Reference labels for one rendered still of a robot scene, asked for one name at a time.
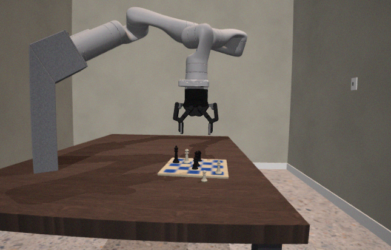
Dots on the blue and cream chessboard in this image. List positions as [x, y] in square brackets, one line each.
[185, 170]

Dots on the white chess piece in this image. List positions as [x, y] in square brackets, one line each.
[186, 161]
[218, 168]

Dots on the white pawn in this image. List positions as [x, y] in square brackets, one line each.
[204, 177]

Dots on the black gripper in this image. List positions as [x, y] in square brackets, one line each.
[195, 104]

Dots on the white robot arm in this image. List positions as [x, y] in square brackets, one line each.
[101, 39]

